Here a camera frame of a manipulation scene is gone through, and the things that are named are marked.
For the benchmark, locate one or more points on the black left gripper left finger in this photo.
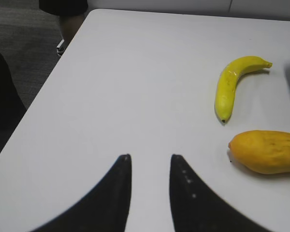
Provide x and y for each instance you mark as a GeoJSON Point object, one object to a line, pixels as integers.
{"type": "Point", "coordinates": [104, 209]}

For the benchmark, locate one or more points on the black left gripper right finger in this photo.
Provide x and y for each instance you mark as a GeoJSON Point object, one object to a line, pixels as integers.
{"type": "Point", "coordinates": [196, 208]}

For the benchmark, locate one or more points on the orange yellow mango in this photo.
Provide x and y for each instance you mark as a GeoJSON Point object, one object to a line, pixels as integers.
{"type": "Point", "coordinates": [264, 152]}

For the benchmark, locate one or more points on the black chair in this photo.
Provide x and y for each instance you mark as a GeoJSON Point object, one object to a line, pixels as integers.
{"type": "Point", "coordinates": [11, 107]}

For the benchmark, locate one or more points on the yellow banana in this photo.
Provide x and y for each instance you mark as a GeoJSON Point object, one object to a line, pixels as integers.
{"type": "Point", "coordinates": [228, 80]}

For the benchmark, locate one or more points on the black and white shoe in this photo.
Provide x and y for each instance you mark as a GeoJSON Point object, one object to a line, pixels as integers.
{"type": "Point", "coordinates": [60, 48]}

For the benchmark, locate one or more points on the person in black shorts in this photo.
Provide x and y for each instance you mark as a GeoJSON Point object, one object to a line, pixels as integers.
{"type": "Point", "coordinates": [70, 15]}

